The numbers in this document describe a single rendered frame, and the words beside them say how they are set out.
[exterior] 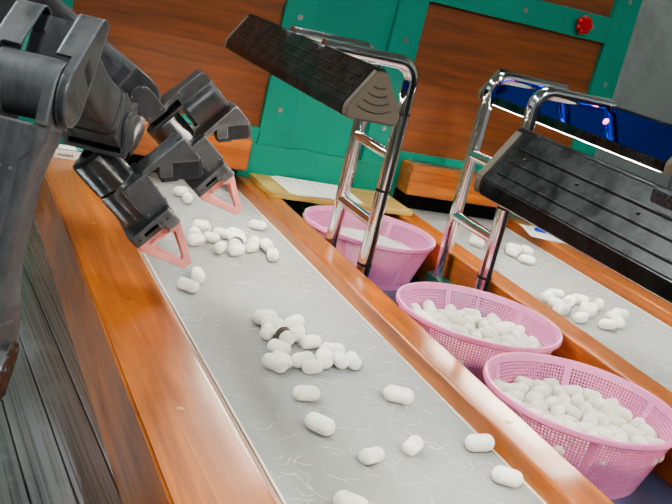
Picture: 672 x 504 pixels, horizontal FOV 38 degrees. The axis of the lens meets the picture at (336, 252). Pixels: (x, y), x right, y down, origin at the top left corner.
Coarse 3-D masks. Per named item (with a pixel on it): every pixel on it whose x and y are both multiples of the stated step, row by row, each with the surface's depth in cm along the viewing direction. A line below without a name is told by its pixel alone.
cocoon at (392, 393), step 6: (384, 390) 119; (390, 390) 119; (396, 390) 119; (402, 390) 119; (408, 390) 119; (384, 396) 119; (390, 396) 119; (396, 396) 119; (402, 396) 119; (408, 396) 119; (396, 402) 119; (402, 402) 119; (408, 402) 119
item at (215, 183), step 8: (208, 184) 157; (216, 184) 157; (232, 184) 159; (208, 192) 157; (232, 192) 160; (208, 200) 158; (216, 200) 159; (224, 208) 160; (232, 208) 161; (240, 208) 162
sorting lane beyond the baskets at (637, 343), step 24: (432, 216) 229; (456, 240) 211; (504, 240) 222; (504, 264) 200; (552, 264) 210; (528, 288) 187; (576, 288) 195; (600, 288) 200; (576, 312) 178; (600, 312) 182; (600, 336) 167; (624, 336) 171; (648, 336) 174; (648, 360) 160
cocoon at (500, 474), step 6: (498, 468) 105; (504, 468) 105; (510, 468) 105; (492, 474) 105; (498, 474) 105; (504, 474) 105; (510, 474) 105; (516, 474) 105; (498, 480) 105; (504, 480) 105; (510, 480) 104; (516, 480) 104; (522, 480) 105; (510, 486) 105; (516, 486) 105
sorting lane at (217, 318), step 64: (192, 192) 197; (192, 256) 157; (256, 256) 165; (192, 320) 130; (320, 320) 142; (256, 384) 116; (320, 384) 120; (384, 384) 125; (256, 448) 101; (320, 448) 104; (384, 448) 107; (448, 448) 111
